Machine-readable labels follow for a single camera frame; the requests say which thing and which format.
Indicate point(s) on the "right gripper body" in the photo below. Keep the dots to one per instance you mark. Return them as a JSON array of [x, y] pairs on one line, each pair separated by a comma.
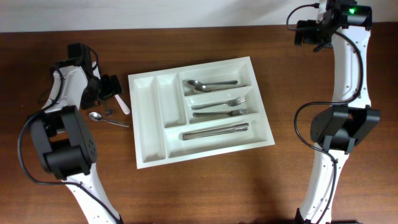
[[313, 34]]

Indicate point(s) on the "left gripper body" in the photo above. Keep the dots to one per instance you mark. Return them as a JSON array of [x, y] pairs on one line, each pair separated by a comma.
[[92, 94]]

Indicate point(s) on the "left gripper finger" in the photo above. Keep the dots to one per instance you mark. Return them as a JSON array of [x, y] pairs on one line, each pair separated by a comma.
[[116, 86], [106, 90]]

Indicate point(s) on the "pink plastic knife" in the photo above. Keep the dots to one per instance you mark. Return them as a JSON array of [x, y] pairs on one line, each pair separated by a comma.
[[123, 105]]

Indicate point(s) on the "large silver spoon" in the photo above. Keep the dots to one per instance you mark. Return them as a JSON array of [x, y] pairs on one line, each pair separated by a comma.
[[206, 89], [197, 83]]

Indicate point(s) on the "white plastic cutlery tray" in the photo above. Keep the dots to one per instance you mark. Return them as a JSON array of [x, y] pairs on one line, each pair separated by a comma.
[[161, 112]]

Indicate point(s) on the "silver fork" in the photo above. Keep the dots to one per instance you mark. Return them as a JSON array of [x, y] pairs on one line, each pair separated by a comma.
[[233, 102], [226, 113]]

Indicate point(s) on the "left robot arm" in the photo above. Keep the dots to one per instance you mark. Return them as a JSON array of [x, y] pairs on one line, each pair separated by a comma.
[[62, 139]]

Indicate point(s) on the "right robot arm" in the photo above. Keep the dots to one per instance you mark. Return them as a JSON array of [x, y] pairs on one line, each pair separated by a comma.
[[345, 27]]

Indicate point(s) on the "small silver teaspoon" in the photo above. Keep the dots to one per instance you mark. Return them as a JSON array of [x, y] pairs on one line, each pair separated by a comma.
[[98, 117]]

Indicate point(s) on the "small dark teaspoon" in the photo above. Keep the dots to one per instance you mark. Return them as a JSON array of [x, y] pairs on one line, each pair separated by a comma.
[[107, 110]]

